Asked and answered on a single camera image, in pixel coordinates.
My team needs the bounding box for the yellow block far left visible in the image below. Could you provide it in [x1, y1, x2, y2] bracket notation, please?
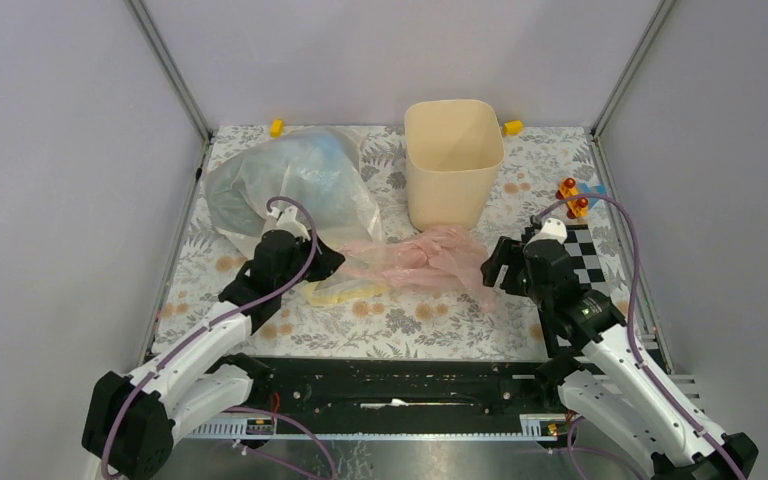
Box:
[269, 118, 284, 138]

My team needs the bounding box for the yellow block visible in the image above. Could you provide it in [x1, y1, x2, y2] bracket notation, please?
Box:
[269, 118, 284, 138]
[502, 120, 525, 136]

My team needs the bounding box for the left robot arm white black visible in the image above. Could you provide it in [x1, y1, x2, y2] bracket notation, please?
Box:
[81, 230, 345, 479]

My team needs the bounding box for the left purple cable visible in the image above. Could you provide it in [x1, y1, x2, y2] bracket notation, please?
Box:
[100, 195, 342, 480]

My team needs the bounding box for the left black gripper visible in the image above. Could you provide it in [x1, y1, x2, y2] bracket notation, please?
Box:
[276, 228, 345, 293]

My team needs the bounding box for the floral patterned table mat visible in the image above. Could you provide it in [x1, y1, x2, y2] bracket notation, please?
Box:
[149, 126, 631, 361]

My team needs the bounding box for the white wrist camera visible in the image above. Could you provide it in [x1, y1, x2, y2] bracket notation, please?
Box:
[263, 205, 310, 240]
[526, 218, 568, 244]

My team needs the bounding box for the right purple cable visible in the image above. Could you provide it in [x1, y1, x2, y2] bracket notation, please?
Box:
[532, 193, 750, 480]

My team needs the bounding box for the purple cable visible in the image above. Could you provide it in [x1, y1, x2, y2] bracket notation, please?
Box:
[532, 193, 750, 480]
[100, 195, 342, 480]

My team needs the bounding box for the blue triangle toy piece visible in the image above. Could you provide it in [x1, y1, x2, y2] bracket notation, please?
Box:
[578, 183, 606, 204]

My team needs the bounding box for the yellow block far right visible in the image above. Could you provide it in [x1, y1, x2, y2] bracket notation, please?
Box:
[502, 120, 525, 136]

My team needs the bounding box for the clear white trash bag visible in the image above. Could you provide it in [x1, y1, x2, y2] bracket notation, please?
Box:
[204, 126, 384, 256]

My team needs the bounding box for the beige plastic trash bin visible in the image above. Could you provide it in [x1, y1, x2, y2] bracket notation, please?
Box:
[404, 99, 505, 231]

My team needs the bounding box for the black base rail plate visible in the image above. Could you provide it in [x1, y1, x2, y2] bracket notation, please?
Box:
[210, 354, 568, 437]

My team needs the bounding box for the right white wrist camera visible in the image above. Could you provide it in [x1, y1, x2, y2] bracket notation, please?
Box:
[526, 218, 568, 244]

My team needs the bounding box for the black white checkerboard plate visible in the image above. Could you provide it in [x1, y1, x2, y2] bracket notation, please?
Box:
[539, 224, 621, 358]

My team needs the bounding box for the pink plastic trash bag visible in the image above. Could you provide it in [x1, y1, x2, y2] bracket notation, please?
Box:
[339, 225, 495, 312]

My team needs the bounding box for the yellow red toy car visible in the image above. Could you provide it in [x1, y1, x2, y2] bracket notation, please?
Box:
[555, 177, 589, 219]

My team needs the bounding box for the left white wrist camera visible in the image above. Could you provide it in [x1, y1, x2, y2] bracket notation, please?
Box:
[263, 205, 310, 240]

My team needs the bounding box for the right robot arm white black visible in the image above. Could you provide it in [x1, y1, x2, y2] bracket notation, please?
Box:
[481, 234, 759, 479]

